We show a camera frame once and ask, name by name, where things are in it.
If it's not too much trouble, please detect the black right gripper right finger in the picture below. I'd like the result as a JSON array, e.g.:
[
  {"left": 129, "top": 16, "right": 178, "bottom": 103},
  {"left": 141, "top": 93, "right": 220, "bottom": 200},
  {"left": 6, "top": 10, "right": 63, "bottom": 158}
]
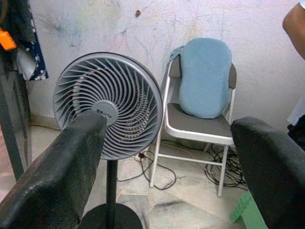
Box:
[{"left": 230, "top": 116, "right": 305, "bottom": 229}]

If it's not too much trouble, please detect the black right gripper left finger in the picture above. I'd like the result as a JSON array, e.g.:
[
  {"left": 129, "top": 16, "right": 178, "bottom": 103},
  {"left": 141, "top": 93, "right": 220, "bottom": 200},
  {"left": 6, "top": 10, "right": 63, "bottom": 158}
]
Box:
[{"left": 0, "top": 110, "right": 108, "bottom": 229}]

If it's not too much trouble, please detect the green plastic stool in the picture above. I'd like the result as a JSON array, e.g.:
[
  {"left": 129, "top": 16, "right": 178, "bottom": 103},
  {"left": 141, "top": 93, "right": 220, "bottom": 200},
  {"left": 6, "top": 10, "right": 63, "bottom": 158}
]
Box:
[{"left": 230, "top": 192, "right": 270, "bottom": 229}]

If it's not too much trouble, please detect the grey metal rack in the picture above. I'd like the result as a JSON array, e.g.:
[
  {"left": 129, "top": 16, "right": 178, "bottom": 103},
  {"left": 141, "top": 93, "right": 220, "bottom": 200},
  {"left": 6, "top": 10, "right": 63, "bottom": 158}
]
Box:
[{"left": 0, "top": 64, "right": 33, "bottom": 181}]

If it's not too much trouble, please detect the white folding chair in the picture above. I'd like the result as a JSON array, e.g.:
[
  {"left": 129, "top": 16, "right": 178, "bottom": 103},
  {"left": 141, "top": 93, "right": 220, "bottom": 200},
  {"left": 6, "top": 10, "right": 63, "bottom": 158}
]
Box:
[{"left": 149, "top": 57, "right": 237, "bottom": 198}]

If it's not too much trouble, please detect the grey standing fan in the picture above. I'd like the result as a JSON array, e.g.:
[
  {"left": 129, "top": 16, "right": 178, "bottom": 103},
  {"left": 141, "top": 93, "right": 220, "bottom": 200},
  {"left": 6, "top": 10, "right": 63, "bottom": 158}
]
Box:
[{"left": 52, "top": 52, "right": 164, "bottom": 229}]

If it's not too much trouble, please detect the blue cushion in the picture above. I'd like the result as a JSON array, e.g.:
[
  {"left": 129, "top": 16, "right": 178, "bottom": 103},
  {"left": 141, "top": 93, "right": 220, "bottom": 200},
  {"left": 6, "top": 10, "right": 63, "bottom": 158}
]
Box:
[{"left": 170, "top": 37, "right": 233, "bottom": 119}]

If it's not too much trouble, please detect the dark blue floral cloth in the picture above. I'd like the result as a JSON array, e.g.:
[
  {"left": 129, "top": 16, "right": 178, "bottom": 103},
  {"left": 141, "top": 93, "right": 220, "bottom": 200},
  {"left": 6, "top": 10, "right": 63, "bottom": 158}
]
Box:
[{"left": 13, "top": 0, "right": 50, "bottom": 82}]

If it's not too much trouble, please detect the orange plastic clip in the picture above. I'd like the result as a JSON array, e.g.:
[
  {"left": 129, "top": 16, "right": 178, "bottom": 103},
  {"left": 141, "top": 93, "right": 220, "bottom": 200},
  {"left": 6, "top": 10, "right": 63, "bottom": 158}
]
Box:
[{"left": 0, "top": 27, "right": 17, "bottom": 51}]

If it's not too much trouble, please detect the person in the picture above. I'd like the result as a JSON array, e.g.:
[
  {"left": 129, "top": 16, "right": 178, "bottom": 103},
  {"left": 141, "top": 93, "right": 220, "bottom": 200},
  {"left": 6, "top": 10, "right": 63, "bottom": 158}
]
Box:
[{"left": 282, "top": 0, "right": 305, "bottom": 60}]

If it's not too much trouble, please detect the black floor cable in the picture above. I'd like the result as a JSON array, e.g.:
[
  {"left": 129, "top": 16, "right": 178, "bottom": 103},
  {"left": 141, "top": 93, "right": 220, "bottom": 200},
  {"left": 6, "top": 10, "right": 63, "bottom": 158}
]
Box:
[
  {"left": 204, "top": 143, "right": 249, "bottom": 191},
  {"left": 118, "top": 150, "right": 177, "bottom": 190}
]

